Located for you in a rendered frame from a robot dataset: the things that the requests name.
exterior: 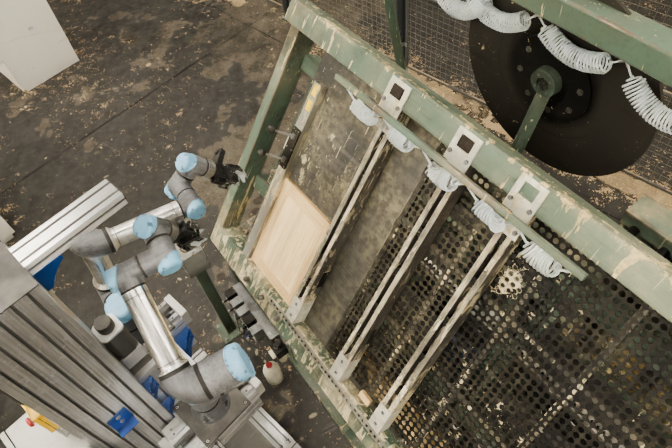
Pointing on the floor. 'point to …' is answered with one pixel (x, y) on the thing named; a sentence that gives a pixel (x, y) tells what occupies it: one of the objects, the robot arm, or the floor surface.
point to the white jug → (272, 373)
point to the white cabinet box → (28, 27)
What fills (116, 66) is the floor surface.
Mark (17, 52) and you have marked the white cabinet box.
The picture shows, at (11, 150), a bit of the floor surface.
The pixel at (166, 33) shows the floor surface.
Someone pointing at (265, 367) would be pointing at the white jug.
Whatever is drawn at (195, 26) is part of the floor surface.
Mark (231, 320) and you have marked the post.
